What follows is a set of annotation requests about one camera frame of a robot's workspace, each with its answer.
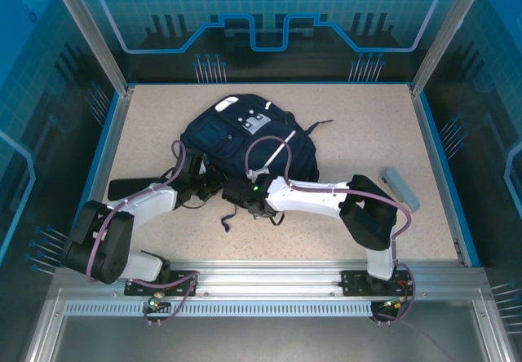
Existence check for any navy blue student backpack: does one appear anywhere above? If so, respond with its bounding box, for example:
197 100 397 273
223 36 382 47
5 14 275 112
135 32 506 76
179 92 336 233

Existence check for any black pencil case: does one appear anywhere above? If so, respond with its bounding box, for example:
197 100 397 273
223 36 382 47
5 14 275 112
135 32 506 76
108 176 160 201

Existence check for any grey green pencil case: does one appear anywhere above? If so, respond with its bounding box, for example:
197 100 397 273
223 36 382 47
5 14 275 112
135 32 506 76
380 166 422 213

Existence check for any blue graphic side panel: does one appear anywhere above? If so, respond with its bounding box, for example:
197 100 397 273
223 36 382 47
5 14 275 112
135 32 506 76
419 0 522 298
0 0 123 362

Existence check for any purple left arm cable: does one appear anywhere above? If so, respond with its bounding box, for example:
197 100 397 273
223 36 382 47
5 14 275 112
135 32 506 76
83 139 188 284

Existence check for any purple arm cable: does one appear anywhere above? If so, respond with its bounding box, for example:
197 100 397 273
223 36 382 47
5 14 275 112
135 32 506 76
244 135 413 269
83 139 188 284

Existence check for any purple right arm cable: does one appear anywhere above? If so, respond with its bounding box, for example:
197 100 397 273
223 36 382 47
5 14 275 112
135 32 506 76
244 135 413 269

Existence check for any aluminium mounting rail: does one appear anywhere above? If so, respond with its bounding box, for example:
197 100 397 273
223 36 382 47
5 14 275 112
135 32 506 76
52 258 493 302

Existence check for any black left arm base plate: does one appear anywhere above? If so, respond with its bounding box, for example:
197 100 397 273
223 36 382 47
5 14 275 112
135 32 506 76
124 270 200 298

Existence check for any aluminium side rail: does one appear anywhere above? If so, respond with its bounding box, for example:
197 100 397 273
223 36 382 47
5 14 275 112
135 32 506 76
22 84 136 362
409 83 466 265

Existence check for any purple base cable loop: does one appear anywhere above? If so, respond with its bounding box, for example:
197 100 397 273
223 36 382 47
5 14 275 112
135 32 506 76
142 276 201 326
369 263 423 327

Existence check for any slotted grey cable duct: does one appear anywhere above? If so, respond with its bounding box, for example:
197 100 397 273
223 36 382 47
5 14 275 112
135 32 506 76
64 301 375 318

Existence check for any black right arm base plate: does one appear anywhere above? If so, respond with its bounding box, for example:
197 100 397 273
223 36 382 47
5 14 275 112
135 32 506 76
340 269 417 298

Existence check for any aluminium frame post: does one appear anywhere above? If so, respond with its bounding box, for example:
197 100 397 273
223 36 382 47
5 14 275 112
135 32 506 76
409 0 489 96
43 0 136 96

